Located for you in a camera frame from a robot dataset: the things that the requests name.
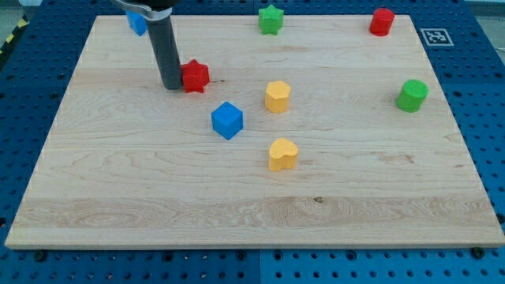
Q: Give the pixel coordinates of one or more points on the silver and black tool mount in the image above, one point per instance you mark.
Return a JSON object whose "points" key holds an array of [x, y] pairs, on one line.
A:
{"points": [[151, 10]]}

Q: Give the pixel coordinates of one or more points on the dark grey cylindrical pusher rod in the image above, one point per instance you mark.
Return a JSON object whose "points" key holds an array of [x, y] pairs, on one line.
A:
{"points": [[165, 49]]}

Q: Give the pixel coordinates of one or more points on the blue triangle block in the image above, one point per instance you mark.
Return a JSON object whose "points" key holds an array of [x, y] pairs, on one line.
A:
{"points": [[136, 22]]}

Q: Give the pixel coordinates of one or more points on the yellow hexagon block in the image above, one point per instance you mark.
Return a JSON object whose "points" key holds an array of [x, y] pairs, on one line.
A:
{"points": [[277, 96]]}

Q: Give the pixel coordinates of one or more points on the red star block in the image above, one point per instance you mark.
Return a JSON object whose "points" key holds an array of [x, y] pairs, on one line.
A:
{"points": [[195, 76]]}

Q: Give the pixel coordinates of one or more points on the blue cube block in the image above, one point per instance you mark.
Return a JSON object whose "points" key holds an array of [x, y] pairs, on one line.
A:
{"points": [[227, 120]]}

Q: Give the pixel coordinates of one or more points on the green star block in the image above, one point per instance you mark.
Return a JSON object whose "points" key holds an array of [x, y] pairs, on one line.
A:
{"points": [[270, 20]]}

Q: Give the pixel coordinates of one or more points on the wooden board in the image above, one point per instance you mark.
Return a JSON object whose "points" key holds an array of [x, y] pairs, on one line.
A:
{"points": [[128, 164]]}

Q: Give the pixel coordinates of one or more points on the yellow heart block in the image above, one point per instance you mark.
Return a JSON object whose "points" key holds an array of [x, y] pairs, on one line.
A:
{"points": [[283, 155]]}

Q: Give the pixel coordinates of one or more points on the red cylinder block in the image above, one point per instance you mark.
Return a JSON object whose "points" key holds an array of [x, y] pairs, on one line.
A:
{"points": [[382, 20]]}

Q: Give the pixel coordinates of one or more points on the black bolt front left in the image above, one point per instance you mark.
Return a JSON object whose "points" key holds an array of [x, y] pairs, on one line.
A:
{"points": [[39, 256]]}

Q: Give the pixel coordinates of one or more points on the black bolt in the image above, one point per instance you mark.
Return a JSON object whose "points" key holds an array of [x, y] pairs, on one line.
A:
{"points": [[39, 256], [478, 253]]}

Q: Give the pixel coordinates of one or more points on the green cylinder block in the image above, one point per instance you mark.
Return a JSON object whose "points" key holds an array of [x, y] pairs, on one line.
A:
{"points": [[412, 95]]}

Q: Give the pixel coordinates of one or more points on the white fiducial marker tag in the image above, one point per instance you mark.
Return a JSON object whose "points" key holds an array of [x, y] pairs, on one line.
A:
{"points": [[436, 37]]}

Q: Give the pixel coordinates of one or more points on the black bolt front right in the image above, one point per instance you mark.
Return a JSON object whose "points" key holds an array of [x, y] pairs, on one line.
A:
{"points": [[478, 253]]}

